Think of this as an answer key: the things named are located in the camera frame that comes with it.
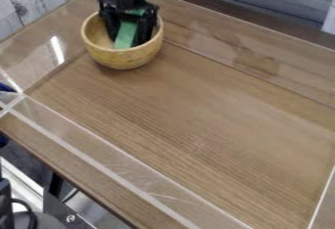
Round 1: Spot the clear acrylic tray wall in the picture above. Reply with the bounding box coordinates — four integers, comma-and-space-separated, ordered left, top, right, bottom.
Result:
0, 0, 335, 229

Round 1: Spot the black cable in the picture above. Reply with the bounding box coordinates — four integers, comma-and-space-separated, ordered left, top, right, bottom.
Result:
8, 199, 40, 229

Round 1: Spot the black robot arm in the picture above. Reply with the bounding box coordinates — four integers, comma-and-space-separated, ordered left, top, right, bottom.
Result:
99, 0, 159, 50

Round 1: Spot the light wooden bowl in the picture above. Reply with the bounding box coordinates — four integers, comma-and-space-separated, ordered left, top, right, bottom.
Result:
80, 12, 164, 69

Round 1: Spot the black metal base plate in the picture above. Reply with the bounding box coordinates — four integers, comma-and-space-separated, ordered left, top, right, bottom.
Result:
43, 191, 97, 229

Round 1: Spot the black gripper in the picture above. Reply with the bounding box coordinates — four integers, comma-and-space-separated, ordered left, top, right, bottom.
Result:
99, 0, 159, 46

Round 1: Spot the green rectangular block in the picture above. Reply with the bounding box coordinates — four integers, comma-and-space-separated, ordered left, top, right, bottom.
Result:
113, 9, 147, 50

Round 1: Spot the black table leg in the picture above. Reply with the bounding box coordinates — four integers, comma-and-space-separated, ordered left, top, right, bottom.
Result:
48, 173, 64, 198

